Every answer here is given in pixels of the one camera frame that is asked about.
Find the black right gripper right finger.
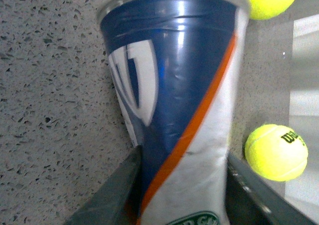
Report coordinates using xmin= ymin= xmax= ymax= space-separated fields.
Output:
xmin=225 ymin=153 xmax=315 ymax=225

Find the white pleated curtain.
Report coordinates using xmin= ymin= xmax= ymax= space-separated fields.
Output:
xmin=285 ymin=14 xmax=319 ymax=224

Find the Wilson 3 tennis ball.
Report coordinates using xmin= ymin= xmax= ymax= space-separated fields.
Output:
xmin=244 ymin=124 xmax=309 ymax=182

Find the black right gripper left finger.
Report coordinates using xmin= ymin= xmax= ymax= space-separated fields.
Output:
xmin=65 ymin=146 xmax=142 ymax=225

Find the Wilson tennis ball can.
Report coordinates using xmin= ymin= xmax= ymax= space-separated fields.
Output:
xmin=97 ymin=0 xmax=249 ymax=225

